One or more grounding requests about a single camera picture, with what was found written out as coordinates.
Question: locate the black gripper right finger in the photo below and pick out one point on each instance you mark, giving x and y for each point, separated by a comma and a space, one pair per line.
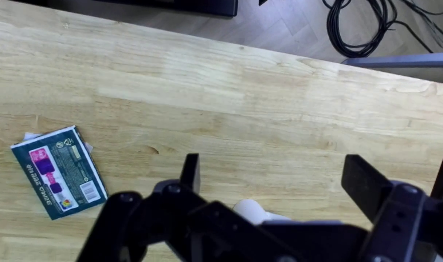
397, 212

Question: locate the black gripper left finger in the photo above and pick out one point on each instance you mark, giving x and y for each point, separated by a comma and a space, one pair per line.
134, 218

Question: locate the green card packet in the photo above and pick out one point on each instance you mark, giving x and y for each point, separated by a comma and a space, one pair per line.
59, 172

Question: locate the grey metal bar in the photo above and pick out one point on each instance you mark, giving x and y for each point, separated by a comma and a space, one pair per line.
401, 60

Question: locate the black monitor base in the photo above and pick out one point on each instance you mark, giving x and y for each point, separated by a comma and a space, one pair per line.
182, 6

